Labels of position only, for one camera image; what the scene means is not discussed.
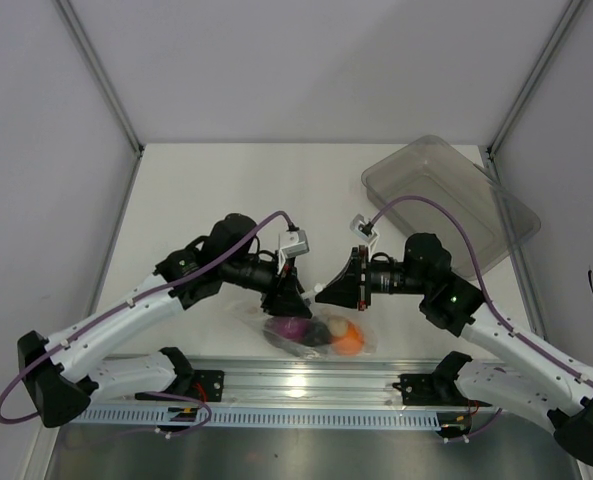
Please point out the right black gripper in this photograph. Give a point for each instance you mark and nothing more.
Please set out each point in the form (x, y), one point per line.
(348, 289)

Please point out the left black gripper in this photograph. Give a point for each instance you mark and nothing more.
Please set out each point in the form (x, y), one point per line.
(286, 299)

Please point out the purple onion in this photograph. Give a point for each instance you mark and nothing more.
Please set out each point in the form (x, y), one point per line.
(292, 329)

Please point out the clear zip top bag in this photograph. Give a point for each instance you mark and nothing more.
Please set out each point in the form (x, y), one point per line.
(254, 318)

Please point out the orange fruit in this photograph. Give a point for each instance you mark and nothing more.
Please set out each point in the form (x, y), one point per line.
(348, 341)

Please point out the small beige mushroom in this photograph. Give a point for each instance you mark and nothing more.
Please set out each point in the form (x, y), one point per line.
(338, 326)

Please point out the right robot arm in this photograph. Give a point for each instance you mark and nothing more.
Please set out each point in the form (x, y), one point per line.
(544, 385)

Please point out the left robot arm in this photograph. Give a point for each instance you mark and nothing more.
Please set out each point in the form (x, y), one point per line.
(66, 372)

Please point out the clear plastic bin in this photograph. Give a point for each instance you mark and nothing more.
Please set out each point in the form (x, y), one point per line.
(494, 219)

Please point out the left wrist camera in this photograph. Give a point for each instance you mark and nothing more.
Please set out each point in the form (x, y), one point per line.
(291, 244)

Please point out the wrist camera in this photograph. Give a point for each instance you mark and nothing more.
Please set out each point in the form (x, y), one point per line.
(291, 244)
(366, 232)

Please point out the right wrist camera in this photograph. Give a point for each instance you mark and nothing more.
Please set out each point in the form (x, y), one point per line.
(366, 232)

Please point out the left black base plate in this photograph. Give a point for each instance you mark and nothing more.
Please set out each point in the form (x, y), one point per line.
(204, 385)

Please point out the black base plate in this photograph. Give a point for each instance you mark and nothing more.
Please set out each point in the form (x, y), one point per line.
(432, 390)
(204, 385)

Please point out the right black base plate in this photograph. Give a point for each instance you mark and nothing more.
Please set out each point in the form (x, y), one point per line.
(432, 390)

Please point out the slotted cable duct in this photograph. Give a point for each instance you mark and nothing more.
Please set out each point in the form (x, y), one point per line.
(225, 416)

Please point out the right aluminium frame post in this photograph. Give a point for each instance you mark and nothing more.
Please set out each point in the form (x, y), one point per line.
(553, 45)

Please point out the aluminium frame post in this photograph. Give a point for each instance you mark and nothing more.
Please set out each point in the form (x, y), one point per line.
(94, 65)
(553, 45)

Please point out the left aluminium frame post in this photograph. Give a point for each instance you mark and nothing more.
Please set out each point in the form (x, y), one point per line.
(94, 65)

